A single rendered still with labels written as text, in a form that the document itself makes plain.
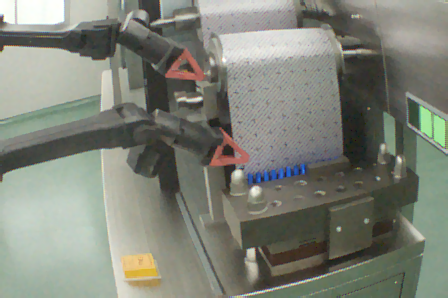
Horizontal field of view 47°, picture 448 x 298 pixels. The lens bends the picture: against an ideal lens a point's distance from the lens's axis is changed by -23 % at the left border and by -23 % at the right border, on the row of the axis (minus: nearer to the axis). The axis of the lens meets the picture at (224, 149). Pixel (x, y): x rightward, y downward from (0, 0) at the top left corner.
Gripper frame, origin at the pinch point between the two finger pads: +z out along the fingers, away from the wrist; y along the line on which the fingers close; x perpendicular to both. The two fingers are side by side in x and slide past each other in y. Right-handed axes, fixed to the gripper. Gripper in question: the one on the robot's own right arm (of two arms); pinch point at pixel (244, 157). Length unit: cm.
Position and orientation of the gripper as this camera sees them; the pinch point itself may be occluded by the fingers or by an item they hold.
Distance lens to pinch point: 126.9
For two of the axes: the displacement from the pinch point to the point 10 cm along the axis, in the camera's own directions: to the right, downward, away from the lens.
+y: 2.0, 3.0, -9.3
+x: 4.0, -8.9, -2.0
